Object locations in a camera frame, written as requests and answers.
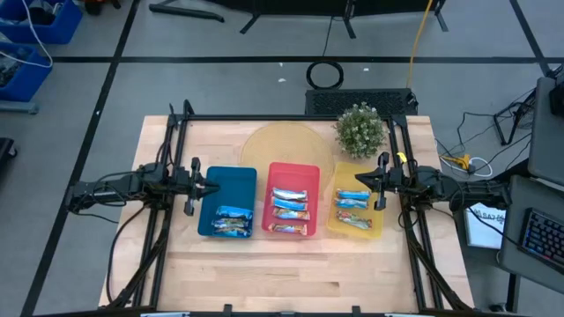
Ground silver blue granola bar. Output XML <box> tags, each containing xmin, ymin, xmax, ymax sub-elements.
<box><xmin>271</xmin><ymin>187</ymin><xmax>309</xmax><ymax>202</ymax></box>

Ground yellow cable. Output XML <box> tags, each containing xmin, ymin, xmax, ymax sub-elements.
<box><xmin>404</xmin><ymin>0</ymin><xmax>435</xmax><ymax>90</ymax></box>

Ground artificial green potted plant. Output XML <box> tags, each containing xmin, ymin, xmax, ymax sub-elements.
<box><xmin>333</xmin><ymin>101</ymin><xmax>390</xmax><ymax>160</ymax></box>

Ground blue storage bin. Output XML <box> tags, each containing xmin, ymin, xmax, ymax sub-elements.
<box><xmin>0</xmin><ymin>41</ymin><xmax>54</xmax><ymax>104</ymax></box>
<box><xmin>0</xmin><ymin>0</ymin><xmax>84</xmax><ymax>46</ymax></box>

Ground black stand legs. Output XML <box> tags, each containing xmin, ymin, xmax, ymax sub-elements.
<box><xmin>148</xmin><ymin>0</ymin><xmax>450</xmax><ymax>41</ymax></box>

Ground grey desk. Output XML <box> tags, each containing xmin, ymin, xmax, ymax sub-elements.
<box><xmin>497</xmin><ymin>173</ymin><xmax>564</xmax><ymax>295</ymax></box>
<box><xmin>526</xmin><ymin>76</ymin><xmax>564</xmax><ymax>187</ymax></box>

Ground white cable loop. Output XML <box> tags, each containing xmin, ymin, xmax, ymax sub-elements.
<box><xmin>467</xmin><ymin>156</ymin><xmax>494</xmax><ymax>179</ymax></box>

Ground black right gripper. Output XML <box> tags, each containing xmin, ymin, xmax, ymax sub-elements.
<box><xmin>353</xmin><ymin>151</ymin><xmax>415</xmax><ymax>212</ymax></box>

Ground black perforated computer case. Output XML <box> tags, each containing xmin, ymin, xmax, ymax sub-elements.
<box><xmin>304</xmin><ymin>87</ymin><xmax>419</xmax><ymax>117</ymax></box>

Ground blue plastic tray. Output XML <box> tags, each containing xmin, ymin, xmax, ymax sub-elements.
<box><xmin>197</xmin><ymin>165</ymin><xmax>258</xmax><ymax>240</ymax></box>

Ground red plastic tray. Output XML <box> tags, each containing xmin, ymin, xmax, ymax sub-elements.
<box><xmin>261</xmin><ymin>161</ymin><xmax>322</xmax><ymax>238</ymax></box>

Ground yellow plastic tray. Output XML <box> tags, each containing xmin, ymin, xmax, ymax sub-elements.
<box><xmin>326</xmin><ymin>161</ymin><xmax>385</xmax><ymax>240</ymax></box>

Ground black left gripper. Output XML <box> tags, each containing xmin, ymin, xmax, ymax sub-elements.
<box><xmin>169</xmin><ymin>157</ymin><xmax>220</xmax><ymax>217</ymax></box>

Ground red orange granola bar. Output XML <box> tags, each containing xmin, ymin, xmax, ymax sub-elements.
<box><xmin>267</xmin><ymin>222</ymin><xmax>308</xmax><ymax>237</ymax></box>

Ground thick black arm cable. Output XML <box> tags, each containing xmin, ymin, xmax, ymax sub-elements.
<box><xmin>105</xmin><ymin>205</ymin><xmax>149</xmax><ymax>306</ymax></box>

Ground bright blue granola bar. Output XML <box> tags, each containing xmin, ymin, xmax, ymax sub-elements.
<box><xmin>271</xmin><ymin>196</ymin><xmax>309</xmax><ymax>212</ymax></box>
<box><xmin>336</xmin><ymin>188</ymin><xmax>372</xmax><ymax>202</ymax></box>
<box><xmin>215</xmin><ymin>204</ymin><xmax>255</xmax><ymax>221</ymax></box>
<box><xmin>333</xmin><ymin>197</ymin><xmax>369</xmax><ymax>210</ymax></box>
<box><xmin>212</xmin><ymin>226</ymin><xmax>253</xmax><ymax>240</ymax></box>

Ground black aluminium table frame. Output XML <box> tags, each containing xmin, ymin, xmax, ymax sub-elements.
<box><xmin>99</xmin><ymin>99</ymin><xmax>475</xmax><ymax>317</ymax></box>

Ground white printed sign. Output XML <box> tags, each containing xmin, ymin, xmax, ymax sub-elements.
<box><xmin>464</xmin><ymin>203</ymin><xmax>508</xmax><ymax>250</ymax></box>

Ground coiled black cable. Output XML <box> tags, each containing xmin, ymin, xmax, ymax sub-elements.
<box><xmin>305</xmin><ymin>60</ymin><xmax>345</xmax><ymax>91</ymax></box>

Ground backlit black keyboard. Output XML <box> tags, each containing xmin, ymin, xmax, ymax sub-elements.
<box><xmin>518</xmin><ymin>207</ymin><xmax>564</xmax><ymax>275</ymax></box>

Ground orange multicolour granola bar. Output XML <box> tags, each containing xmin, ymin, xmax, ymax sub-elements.
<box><xmin>271</xmin><ymin>207</ymin><xmax>312</xmax><ymax>222</ymax></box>

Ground round woven tan placemat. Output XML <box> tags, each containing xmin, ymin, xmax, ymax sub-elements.
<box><xmin>240</xmin><ymin>122</ymin><xmax>336</xmax><ymax>191</ymax></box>

